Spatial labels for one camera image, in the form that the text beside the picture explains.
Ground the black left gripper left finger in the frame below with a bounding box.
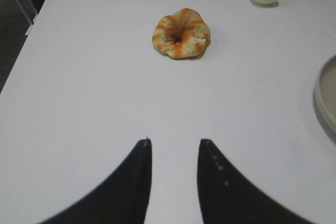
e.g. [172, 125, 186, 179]
[44, 138, 152, 223]

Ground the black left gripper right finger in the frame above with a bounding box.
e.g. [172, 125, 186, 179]
[197, 139, 309, 223]

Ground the beige round plate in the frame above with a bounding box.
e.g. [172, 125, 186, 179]
[313, 55, 335, 142]

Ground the striped croissant bread ring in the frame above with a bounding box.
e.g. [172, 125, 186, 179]
[151, 7, 212, 60]

